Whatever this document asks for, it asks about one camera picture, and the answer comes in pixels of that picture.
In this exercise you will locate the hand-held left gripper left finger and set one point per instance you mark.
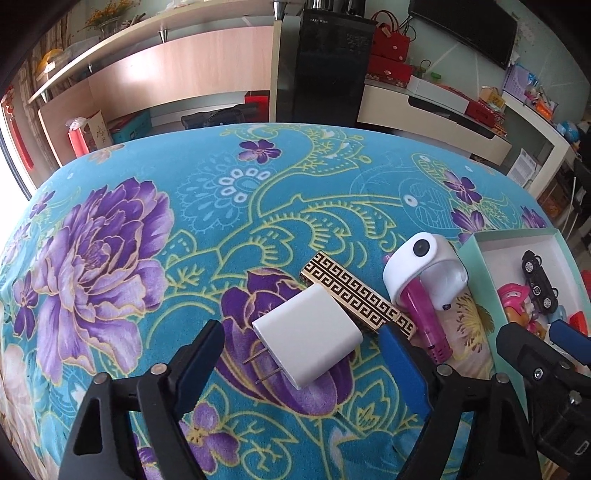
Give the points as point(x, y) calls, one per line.
point(198, 364)

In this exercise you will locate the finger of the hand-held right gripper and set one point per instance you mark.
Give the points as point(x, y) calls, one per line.
point(517, 346)
point(570, 337)

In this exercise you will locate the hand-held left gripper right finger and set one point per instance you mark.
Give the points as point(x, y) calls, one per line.
point(404, 364)

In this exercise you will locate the red toy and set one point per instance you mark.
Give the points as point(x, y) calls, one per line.
point(581, 323)

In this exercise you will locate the black toy car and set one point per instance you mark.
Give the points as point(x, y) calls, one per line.
point(538, 281)

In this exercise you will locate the white charger plug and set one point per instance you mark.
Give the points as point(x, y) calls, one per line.
point(304, 337)

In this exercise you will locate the white box with teal rim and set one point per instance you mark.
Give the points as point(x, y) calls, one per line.
point(508, 242)

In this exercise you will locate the pink toy dog figure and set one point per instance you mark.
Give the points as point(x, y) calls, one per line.
point(512, 297)

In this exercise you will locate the gold patterned flat case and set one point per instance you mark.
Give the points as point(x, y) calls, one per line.
point(351, 286)

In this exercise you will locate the black chair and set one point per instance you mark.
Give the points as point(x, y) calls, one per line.
point(581, 194)

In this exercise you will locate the floral turquoise blanket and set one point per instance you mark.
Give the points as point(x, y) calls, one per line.
point(138, 207)

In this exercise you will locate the white printed sheet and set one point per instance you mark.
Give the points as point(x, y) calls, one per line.
point(524, 166)

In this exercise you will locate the white desk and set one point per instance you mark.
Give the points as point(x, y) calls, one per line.
point(554, 138)

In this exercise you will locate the red patterned box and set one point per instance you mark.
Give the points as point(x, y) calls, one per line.
point(485, 117)

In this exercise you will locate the teal crate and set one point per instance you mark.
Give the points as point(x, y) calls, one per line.
point(131, 128)

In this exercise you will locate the black case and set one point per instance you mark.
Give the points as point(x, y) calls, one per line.
point(217, 117)

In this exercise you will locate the yellow box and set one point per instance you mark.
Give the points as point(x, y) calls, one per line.
point(490, 99)

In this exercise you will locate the red bag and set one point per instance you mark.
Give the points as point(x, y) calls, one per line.
point(77, 143)

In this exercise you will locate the cream paper bag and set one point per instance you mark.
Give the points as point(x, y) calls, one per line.
point(99, 129)

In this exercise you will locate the white television stand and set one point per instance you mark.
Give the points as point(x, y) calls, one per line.
point(392, 106)

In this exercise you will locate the small red box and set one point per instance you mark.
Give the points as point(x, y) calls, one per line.
point(256, 106)

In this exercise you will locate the white flat box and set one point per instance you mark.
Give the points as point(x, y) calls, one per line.
point(438, 92)

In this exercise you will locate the red hanging decoration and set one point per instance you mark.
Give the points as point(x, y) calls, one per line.
point(21, 134)

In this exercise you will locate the red gift box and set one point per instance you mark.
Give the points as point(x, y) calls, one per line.
point(390, 73)

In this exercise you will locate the beige wooden shelf unit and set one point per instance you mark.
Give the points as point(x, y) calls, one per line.
point(184, 69)

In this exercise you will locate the black cabinet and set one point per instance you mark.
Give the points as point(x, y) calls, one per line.
point(323, 69)

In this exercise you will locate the black television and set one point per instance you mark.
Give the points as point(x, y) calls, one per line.
point(461, 27)

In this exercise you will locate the red handbag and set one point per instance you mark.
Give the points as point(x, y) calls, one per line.
point(390, 41)

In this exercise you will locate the patterned curtain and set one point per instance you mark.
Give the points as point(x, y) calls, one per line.
point(32, 78)

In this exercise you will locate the golden round ornament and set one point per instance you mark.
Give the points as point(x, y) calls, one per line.
point(53, 61)

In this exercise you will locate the yellow flowers in vase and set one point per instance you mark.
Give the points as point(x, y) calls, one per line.
point(108, 14)

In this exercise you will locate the purple wall calendar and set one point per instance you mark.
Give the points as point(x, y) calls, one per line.
point(521, 83)

